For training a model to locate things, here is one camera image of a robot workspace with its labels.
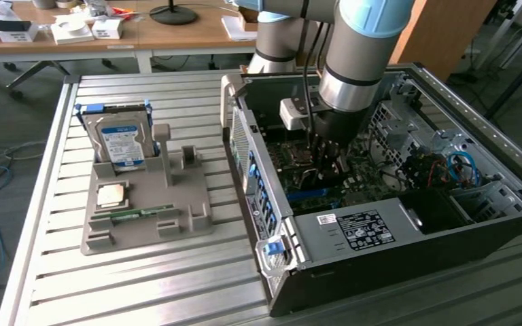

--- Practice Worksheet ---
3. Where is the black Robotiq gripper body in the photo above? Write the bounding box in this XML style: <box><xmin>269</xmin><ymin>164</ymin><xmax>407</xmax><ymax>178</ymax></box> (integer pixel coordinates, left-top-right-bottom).
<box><xmin>312</xmin><ymin>108</ymin><xmax>367</xmax><ymax>147</ymax></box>

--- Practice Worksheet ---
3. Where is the black graphics card metal bracket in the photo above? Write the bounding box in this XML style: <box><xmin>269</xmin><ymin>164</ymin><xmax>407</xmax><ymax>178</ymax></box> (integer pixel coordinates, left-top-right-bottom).
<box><xmin>299</xmin><ymin>162</ymin><xmax>348</xmax><ymax>190</ymax></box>

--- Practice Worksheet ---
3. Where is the CPU socket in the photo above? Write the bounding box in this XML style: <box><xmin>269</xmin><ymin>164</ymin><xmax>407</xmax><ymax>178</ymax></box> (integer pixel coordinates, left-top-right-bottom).
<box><xmin>283</xmin><ymin>139</ymin><xmax>315</xmax><ymax>167</ymax></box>

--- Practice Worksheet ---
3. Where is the black installed RAM stick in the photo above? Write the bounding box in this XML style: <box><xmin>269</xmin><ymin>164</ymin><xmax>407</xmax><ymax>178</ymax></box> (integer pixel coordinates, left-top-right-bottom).
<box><xmin>280</xmin><ymin>165</ymin><xmax>305</xmax><ymax>181</ymax></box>

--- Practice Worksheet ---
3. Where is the green motherboard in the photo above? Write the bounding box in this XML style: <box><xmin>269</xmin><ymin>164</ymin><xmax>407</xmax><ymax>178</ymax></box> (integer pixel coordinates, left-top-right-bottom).
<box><xmin>263</xmin><ymin>127</ymin><xmax>407</xmax><ymax>217</ymax></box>

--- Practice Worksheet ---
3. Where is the blue expansion slot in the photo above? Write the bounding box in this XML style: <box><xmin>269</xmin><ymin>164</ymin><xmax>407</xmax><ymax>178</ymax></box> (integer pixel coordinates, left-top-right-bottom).
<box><xmin>285</xmin><ymin>189</ymin><xmax>329</xmax><ymax>201</ymax></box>

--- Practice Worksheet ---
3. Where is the perforated metal drive cage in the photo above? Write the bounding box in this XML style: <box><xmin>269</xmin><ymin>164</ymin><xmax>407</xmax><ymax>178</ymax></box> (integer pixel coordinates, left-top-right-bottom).
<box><xmin>367</xmin><ymin>100</ymin><xmax>439</xmax><ymax>160</ymax></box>

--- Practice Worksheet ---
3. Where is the grey power supply unit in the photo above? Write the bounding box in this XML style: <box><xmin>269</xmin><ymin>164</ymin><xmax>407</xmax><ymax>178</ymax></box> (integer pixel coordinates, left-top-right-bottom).
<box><xmin>292</xmin><ymin>198</ymin><xmax>424</xmax><ymax>262</ymax></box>

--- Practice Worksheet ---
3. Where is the blue case latch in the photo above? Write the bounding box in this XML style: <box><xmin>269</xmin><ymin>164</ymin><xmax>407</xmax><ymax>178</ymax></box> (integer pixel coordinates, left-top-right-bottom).
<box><xmin>263</xmin><ymin>239</ymin><xmax>287</xmax><ymax>255</ymax></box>

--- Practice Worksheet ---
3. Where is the black open PC case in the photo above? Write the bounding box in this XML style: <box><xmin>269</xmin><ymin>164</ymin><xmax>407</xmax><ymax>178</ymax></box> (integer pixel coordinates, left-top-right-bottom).
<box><xmin>219</xmin><ymin>62</ymin><xmax>522</xmax><ymax>319</ymax></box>

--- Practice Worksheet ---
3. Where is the white paper stack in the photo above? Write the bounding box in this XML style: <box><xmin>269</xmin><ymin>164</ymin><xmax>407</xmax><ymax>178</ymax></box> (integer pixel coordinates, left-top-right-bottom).
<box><xmin>221</xmin><ymin>15</ymin><xmax>257</xmax><ymax>41</ymax></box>

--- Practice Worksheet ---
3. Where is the metal disk bay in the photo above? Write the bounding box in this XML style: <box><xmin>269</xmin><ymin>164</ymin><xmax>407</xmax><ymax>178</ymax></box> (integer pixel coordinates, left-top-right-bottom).
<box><xmin>446</xmin><ymin>181</ymin><xmax>522</xmax><ymax>221</ymax></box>

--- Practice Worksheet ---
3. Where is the wooden cabinet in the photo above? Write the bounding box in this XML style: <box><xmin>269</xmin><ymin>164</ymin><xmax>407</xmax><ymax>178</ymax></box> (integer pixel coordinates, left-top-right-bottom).
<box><xmin>387</xmin><ymin>0</ymin><xmax>498</xmax><ymax>82</ymax></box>

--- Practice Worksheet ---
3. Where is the brown cardboard box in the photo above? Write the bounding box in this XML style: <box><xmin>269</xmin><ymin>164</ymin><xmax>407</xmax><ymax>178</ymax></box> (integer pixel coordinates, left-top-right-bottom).
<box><xmin>237</xmin><ymin>9</ymin><xmax>260</xmax><ymax>32</ymax></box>

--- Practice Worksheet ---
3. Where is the grey plastic parts rack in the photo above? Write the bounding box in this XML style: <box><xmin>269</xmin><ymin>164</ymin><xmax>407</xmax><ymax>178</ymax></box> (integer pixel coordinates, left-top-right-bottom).
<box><xmin>80</xmin><ymin>124</ymin><xmax>215</xmax><ymax>257</ymax></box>

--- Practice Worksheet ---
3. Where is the green RAM stick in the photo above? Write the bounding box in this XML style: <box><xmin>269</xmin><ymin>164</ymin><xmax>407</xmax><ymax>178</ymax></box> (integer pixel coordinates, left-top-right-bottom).
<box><xmin>108</xmin><ymin>207</ymin><xmax>170</xmax><ymax>223</ymax></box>

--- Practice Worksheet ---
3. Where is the hard disk in blue caddy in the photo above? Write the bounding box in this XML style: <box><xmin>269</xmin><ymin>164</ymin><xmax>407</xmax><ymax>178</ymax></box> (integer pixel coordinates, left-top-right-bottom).
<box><xmin>73</xmin><ymin>100</ymin><xmax>160</xmax><ymax>173</ymax></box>

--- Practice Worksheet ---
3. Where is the silver CPU chip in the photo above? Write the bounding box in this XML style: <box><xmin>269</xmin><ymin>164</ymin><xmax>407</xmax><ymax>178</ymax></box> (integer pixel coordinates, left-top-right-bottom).
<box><xmin>94</xmin><ymin>185</ymin><xmax>125</xmax><ymax>209</ymax></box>

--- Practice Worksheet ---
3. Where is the black round lamp base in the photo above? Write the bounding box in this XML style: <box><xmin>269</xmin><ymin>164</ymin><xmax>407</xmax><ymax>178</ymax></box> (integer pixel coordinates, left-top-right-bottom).
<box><xmin>148</xmin><ymin>0</ymin><xmax>199</xmax><ymax>26</ymax></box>

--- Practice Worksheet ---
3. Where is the orange packet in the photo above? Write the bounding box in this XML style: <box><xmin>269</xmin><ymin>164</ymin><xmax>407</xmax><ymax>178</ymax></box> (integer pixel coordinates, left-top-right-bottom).
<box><xmin>113</xmin><ymin>6</ymin><xmax>134</xmax><ymax>22</ymax></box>

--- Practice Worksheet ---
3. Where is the small white box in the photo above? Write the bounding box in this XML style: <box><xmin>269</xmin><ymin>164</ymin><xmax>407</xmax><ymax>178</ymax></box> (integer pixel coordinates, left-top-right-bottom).
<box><xmin>92</xmin><ymin>18</ymin><xmax>124</xmax><ymax>40</ymax></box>

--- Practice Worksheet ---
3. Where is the white box with tape roll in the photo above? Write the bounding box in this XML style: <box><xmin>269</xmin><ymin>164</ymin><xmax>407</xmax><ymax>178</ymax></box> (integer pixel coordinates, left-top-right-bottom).
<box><xmin>50</xmin><ymin>18</ymin><xmax>94</xmax><ymax>45</ymax></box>

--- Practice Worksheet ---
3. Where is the wooden desk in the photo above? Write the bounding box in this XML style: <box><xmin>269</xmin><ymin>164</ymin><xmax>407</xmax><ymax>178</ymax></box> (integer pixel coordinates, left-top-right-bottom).
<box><xmin>0</xmin><ymin>0</ymin><xmax>387</xmax><ymax>99</ymax></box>

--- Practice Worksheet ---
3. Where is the white box with black lid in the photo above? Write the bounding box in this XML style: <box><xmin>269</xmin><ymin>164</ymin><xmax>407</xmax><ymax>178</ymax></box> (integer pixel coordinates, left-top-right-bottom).
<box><xmin>0</xmin><ymin>20</ymin><xmax>38</xmax><ymax>43</ymax></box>

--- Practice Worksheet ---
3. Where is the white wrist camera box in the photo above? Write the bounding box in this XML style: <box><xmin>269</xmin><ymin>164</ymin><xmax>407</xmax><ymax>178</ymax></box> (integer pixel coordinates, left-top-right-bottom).
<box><xmin>277</xmin><ymin>97</ymin><xmax>319</xmax><ymax>130</ymax></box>

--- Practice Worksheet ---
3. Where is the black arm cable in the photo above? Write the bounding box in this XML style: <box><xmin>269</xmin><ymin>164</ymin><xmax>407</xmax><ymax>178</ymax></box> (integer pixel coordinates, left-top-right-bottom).
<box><xmin>300</xmin><ymin>18</ymin><xmax>333</xmax><ymax>140</ymax></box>

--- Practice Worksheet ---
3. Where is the black and red wire bundle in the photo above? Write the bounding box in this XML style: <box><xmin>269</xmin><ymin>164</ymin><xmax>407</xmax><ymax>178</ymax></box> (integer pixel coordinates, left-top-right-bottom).
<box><xmin>400</xmin><ymin>152</ymin><xmax>452</xmax><ymax>189</ymax></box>

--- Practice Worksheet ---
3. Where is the blue wire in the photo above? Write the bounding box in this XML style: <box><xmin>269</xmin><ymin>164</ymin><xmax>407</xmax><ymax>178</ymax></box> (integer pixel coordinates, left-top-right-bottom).
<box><xmin>446</xmin><ymin>151</ymin><xmax>483</xmax><ymax>189</ymax></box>

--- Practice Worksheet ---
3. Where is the white floor cable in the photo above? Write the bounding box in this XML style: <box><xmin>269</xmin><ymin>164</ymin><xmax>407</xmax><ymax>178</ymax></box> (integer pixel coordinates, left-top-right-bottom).
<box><xmin>0</xmin><ymin>141</ymin><xmax>46</xmax><ymax>160</ymax></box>

